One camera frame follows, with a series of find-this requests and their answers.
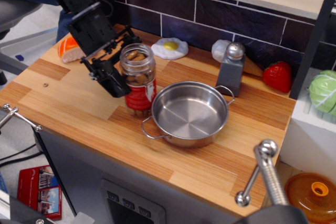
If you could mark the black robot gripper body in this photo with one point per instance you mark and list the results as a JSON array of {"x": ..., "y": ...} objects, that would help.
[{"x": 93, "y": 32}]

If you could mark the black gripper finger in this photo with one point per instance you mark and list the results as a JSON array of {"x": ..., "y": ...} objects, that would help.
[
  {"x": 109, "y": 78},
  {"x": 126, "y": 37}
]

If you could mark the clear almond jar red label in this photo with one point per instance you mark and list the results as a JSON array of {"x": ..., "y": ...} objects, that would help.
[{"x": 138, "y": 68}]

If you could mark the stainless steel pot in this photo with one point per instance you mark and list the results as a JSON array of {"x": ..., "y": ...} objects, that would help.
[{"x": 188, "y": 114}]

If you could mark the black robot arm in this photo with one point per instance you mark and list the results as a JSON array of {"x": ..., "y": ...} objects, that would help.
[{"x": 74, "y": 7}]

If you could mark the orange pot lid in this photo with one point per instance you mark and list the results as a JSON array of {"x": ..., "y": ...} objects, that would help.
[{"x": 314, "y": 195}]

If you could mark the toy salmon sushi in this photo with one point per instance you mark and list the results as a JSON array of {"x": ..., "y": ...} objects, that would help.
[{"x": 69, "y": 50}]

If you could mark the toy fried egg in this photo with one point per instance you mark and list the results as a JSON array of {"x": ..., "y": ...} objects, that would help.
[{"x": 170, "y": 48}]

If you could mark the toy ice cream cone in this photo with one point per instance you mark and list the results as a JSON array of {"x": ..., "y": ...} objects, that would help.
[{"x": 218, "y": 50}]

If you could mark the left metal clamp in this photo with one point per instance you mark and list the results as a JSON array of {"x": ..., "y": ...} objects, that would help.
[{"x": 13, "y": 112}]

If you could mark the metal clamp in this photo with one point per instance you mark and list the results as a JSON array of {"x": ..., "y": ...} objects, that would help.
[
  {"x": 280, "y": 211},
  {"x": 13, "y": 112}
]

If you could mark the grey salt shaker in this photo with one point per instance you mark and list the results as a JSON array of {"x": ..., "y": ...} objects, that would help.
[{"x": 231, "y": 69}]

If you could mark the red booklet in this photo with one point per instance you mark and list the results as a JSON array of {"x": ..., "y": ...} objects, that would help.
[{"x": 39, "y": 189}]

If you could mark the grey oven control panel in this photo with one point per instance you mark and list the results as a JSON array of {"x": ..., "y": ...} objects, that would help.
[{"x": 125, "y": 206}]

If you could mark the red toy strawberry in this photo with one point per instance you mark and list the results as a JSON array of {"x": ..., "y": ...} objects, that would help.
[{"x": 278, "y": 76}]

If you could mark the green toy cabbage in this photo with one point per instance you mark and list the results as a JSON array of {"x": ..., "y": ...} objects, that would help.
[{"x": 322, "y": 91}]

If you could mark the right metal clamp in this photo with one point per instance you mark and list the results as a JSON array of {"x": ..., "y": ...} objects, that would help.
[{"x": 280, "y": 211}]

